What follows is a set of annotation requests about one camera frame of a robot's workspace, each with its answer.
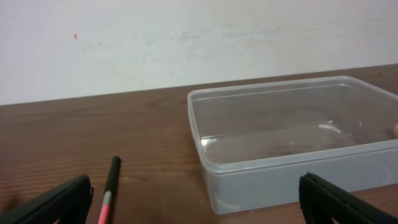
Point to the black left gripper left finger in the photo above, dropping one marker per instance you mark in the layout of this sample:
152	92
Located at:
68	202

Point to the clear plastic container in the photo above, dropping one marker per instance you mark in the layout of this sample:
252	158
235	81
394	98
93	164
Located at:
255	141

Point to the small black-handled hammer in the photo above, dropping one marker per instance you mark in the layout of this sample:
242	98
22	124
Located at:
110	189

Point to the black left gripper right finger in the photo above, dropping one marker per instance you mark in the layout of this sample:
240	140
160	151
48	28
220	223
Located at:
324	203

